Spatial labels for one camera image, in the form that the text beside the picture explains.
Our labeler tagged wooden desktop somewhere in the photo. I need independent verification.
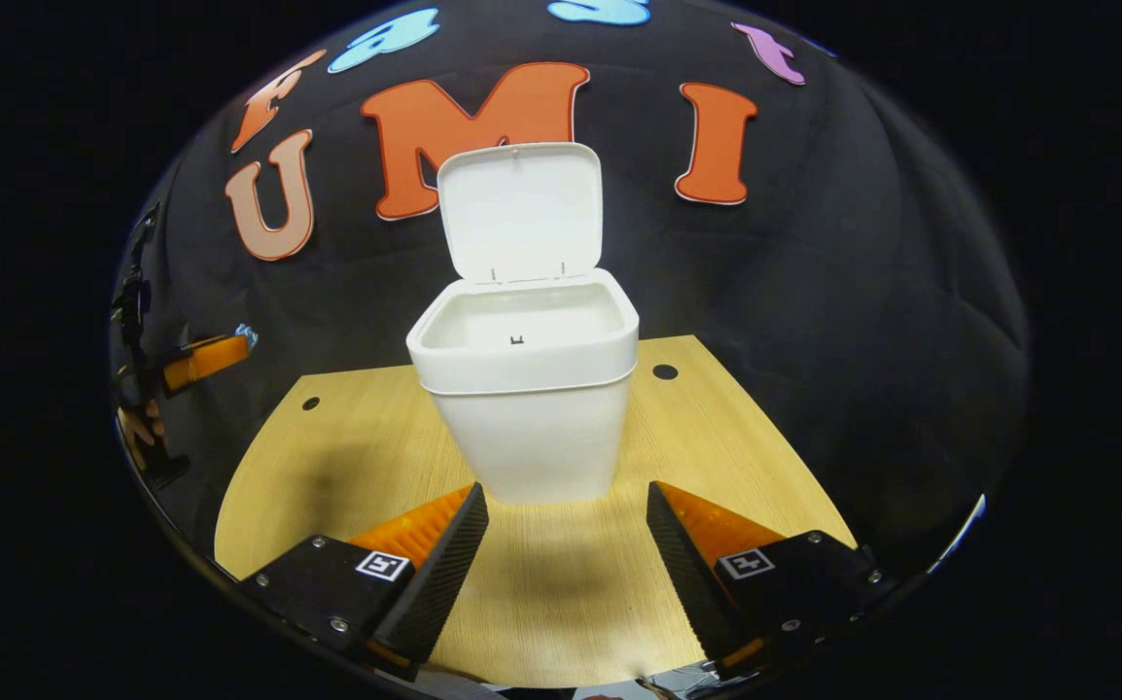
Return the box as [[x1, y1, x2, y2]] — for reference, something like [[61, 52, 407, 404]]
[[214, 335, 859, 689]]

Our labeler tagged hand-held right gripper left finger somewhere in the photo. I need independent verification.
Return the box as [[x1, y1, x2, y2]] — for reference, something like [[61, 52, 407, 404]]
[[235, 483, 491, 682]]

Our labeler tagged black backdrop cloth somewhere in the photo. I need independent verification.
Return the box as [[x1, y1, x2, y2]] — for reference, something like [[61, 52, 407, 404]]
[[112, 0, 1031, 584]]

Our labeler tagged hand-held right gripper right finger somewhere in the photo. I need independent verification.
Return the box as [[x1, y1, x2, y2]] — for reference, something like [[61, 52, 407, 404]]
[[646, 480, 897, 686]]

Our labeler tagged white desktop garbage bin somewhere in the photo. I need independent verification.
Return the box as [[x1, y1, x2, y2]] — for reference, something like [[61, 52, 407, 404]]
[[405, 142, 641, 506]]

